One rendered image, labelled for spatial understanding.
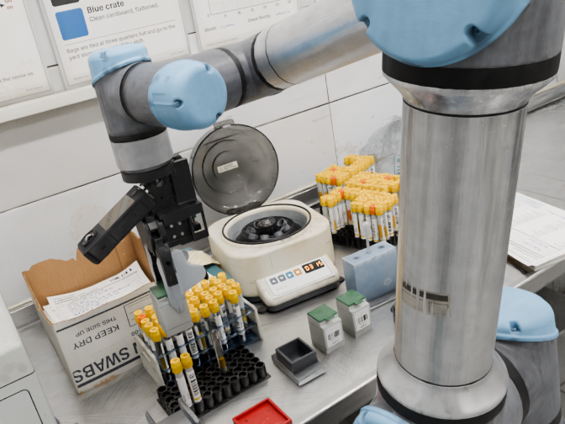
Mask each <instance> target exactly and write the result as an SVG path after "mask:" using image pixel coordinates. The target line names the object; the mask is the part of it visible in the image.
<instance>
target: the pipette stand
mask: <svg viewBox="0 0 565 424"><path fill-rule="evenodd" d="M342 264H343V269H344V275H345V281H346V292H347V291H349V290H351V289H353V290H355V291H356V292H358V293H360V294H362V295H364V296H365V297H366V302H368V303H369V305H370V310H372V309H374V308H376V307H378V306H379V305H382V304H384V303H386V302H389V301H390V300H392V299H395V298H396V280H397V251H396V247H395V246H393V245H391V244H389V243H387V242H386V241H381V242H379V243H377V244H375V245H372V246H370V253H367V248H365V249H363V250H360V251H359V252H355V253H353V254H351V255H349V256H347V257H343V258H342Z"/></svg>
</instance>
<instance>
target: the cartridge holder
mask: <svg viewBox="0 0 565 424"><path fill-rule="evenodd" d="M275 350H276V352H275V353H274V354H273V355H271V356H272V361H273V362H274V363H275V364H276V365H277V366H278V367H279V368H280V369H281V370H282V371H283V372H285V373H286V374H287V375H288V376H289V377H290V378H291V379H292V380H293V381H294V382H295V383H296V384H297V385H299V386H300V385H302V384H305V383H307V382H308V381H310V380H311V379H313V378H315V377H317V376H319V375H321V374H322V373H324V372H326V370H325V365H324V364H322V363H321V362H320V361H319V360H318V358H317V353H316V351H315V350H314V349H313V348H312V347H311V346H310V345H309V344H307V343H306V342H305V341H303V340H302V339H301V338H300V337H297V338H295V339H293V340H292V341H290V342H287V343H285V344H283V345H282V346H280V347H277V348H276V349H275Z"/></svg>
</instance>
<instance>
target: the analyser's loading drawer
mask: <svg viewBox="0 0 565 424"><path fill-rule="evenodd" d="M178 403H179V405H180V408H181V410H179V411H177V412H175V413H173V414H172V415H170V416H168V417H166V418H165V419H163V420H161V421H159V422H157V423H155V422H154V420H153V419H152V417H151V416H150V414H149V413H148V412H146V413H145V417H146V420H147V422H148V423H147V424H201V423H200V420H199V419H198V418H197V417H196V416H195V414H194V413H193V412H192V410H191V409H190V408H189V407H188V405H187V404H186V403H185V401H184V400H183V399H182V398H179V399H178Z"/></svg>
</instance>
